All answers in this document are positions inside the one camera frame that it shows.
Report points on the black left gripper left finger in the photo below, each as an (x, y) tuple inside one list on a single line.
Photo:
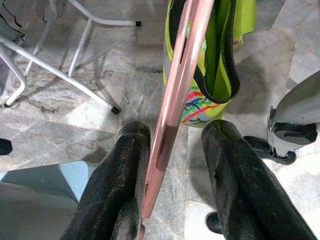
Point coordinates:
[(112, 187)]

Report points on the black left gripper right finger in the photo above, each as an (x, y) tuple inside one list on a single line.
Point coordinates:
[(245, 187)]

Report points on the lime green garment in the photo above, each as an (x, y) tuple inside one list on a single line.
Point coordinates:
[(215, 62)]

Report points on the grey robot left leg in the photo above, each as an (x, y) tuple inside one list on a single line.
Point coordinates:
[(214, 223)]

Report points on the grey robot leg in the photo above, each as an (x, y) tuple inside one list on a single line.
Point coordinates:
[(214, 223), (295, 107)]

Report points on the light blue plastic chair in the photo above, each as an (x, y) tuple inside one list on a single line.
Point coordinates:
[(37, 175)]

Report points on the grey robot right leg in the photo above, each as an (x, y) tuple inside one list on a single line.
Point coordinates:
[(295, 107)]

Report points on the pale plastic folding table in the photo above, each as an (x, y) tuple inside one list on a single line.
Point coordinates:
[(117, 23)]

